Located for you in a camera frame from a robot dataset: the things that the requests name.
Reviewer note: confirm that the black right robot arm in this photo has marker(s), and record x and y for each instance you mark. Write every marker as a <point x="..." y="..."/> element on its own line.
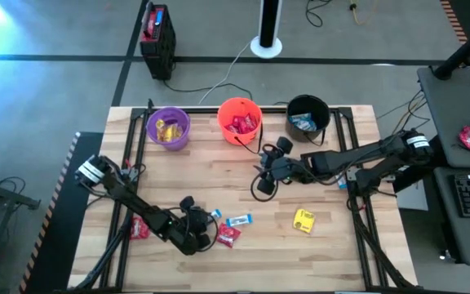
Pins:
<point x="357" y="157"/>

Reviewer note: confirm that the black hazard striped platform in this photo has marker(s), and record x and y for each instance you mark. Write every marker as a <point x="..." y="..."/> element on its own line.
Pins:
<point x="63" y="245"/>

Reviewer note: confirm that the black and red toolbox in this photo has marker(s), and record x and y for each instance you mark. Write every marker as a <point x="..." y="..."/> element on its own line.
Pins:
<point x="161" y="53"/>

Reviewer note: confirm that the red box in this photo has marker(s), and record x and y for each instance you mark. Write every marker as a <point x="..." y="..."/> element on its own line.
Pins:
<point x="150" y="28"/>

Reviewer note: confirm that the black slanted pole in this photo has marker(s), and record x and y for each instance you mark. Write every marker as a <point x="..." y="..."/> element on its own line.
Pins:
<point x="459" y="57"/>

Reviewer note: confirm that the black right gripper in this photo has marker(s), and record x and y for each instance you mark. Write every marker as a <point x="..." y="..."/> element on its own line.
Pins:
<point x="284" y="169"/>

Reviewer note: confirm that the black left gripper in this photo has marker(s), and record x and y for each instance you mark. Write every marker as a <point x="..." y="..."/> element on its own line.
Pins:
<point x="194" y="228"/>

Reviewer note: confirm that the black floor stand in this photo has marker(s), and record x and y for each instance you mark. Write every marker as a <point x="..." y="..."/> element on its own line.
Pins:
<point x="6" y="196"/>

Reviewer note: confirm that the small blue item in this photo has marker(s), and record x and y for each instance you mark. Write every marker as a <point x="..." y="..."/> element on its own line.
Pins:
<point x="158" y="17"/>

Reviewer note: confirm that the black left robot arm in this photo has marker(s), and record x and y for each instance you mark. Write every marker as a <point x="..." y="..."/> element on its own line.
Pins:
<point x="137" y="204"/>

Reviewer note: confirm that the grey side desk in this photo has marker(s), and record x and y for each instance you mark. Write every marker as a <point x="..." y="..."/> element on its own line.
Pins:
<point x="451" y="110"/>

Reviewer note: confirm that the red Skittles packet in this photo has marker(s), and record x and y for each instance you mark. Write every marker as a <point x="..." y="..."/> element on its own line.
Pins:
<point x="231" y="128"/>
<point x="227" y="235"/>
<point x="138" y="232"/>
<point x="252" y="120"/>
<point x="241" y="122"/>

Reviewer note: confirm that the white blue Hershey's bar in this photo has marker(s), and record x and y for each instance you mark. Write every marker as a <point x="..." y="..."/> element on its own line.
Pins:
<point x="300" y="118"/>
<point x="239" y="220"/>
<point x="215" y="213"/>
<point x="308" y="126"/>

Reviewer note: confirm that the blue white marker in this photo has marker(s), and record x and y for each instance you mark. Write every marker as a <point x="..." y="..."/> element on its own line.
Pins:
<point x="342" y="181"/>

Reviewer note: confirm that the silver frame bracket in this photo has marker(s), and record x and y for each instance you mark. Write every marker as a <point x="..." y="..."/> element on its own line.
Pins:
<point x="351" y="173"/>

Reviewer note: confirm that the yellow Sour Patch packet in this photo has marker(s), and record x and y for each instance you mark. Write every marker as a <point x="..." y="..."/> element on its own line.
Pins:
<point x="303" y="220"/>
<point x="160" y="128"/>
<point x="171" y="134"/>
<point x="179" y="130"/>

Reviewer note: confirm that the grey clamp box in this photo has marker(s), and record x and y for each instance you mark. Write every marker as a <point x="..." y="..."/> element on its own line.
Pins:
<point x="390" y="178"/>

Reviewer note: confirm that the white base floor stand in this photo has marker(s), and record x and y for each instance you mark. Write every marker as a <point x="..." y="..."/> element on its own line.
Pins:
<point x="266" y="49"/>

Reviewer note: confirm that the grey low desk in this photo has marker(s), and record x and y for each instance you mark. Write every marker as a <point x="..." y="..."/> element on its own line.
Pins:
<point x="463" y="239"/>

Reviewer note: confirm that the black plastic bucket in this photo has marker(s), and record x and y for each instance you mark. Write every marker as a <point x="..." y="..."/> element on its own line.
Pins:
<point x="320" y="107"/>

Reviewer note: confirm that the orange pumpkin face bucket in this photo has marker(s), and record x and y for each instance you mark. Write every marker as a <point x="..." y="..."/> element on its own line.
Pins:
<point x="229" y="110"/>

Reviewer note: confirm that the purple plastic bucket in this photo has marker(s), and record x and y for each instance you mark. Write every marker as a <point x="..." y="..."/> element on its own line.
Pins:
<point x="153" y="139"/>

